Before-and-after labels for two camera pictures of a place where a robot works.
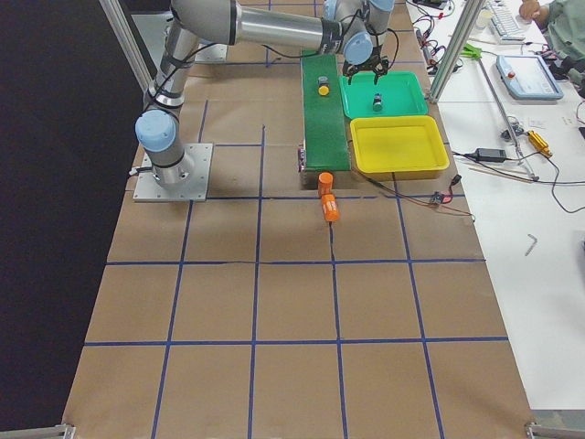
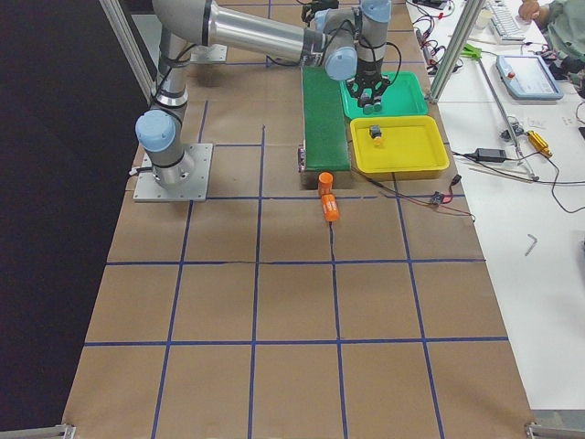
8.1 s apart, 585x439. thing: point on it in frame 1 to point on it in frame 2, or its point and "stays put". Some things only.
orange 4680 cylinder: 324,183 stays put
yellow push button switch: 324,88 to 375,132
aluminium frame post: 470,12 stays put
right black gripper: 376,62 to 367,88
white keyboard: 505,23 stays put
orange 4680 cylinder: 330,208 stays put
